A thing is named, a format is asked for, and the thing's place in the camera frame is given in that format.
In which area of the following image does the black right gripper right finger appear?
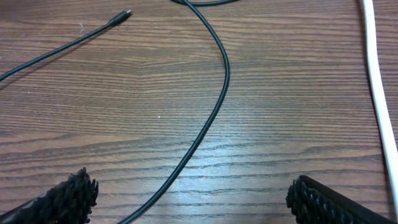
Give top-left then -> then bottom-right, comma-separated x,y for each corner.
285,175 -> 394,224

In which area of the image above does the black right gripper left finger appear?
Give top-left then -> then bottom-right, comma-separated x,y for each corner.
1,168 -> 99,224

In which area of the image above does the black USB-C charger cable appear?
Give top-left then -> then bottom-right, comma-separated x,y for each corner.
0,0 -> 240,224

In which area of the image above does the white power strip cord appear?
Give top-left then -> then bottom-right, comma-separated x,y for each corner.
362,0 -> 398,215

